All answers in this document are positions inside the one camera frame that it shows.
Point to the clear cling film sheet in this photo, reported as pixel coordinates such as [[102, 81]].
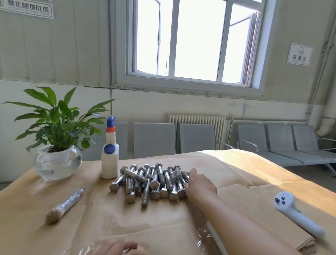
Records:
[[89, 246]]

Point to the white glue bottle blue cap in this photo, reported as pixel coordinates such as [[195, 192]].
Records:
[[110, 160]]

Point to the stack of brown paper sheets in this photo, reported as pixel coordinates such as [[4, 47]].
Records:
[[252, 205]]

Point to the white wall pipe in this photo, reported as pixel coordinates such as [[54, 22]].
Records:
[[321, 68]]

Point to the large brown paper table cover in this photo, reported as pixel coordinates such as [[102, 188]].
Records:
[[31, 210]]

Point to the white rectangular wall sign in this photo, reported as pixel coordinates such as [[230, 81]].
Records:
[[26, 8]]

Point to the white vertical blind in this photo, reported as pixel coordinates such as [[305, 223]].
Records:
[[57, 47]]

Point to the small square wall sign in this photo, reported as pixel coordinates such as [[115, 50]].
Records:
[[300, 54]]

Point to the person's right forearm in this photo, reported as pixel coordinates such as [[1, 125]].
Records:
[[241, 231]]

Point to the white framed window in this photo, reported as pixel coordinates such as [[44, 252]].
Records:
[[194, 42]]

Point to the white handheld controller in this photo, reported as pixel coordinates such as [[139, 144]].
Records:
[[296, 210]]

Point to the person's left hand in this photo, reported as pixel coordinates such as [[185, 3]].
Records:
[[120, 248]]

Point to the grey chair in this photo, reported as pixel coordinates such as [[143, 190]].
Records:
[[198, 137], [122, 139], [254, 139], [283, 139], [155, 140], [309, 137]]

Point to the white cling film roll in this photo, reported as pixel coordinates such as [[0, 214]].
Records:
[[215, 239]]

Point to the person's right hand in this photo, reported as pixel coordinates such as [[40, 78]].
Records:
[[200, 186]]

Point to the round glass vase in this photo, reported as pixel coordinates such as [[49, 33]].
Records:
[[57, 165]]

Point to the green leafy plant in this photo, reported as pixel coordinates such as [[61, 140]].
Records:
[[57, 121]]

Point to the white radiator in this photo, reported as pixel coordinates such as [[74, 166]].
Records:
[[197, 120]]

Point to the pile of steel bolts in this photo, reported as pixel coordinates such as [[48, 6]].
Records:
[[149, 184]]

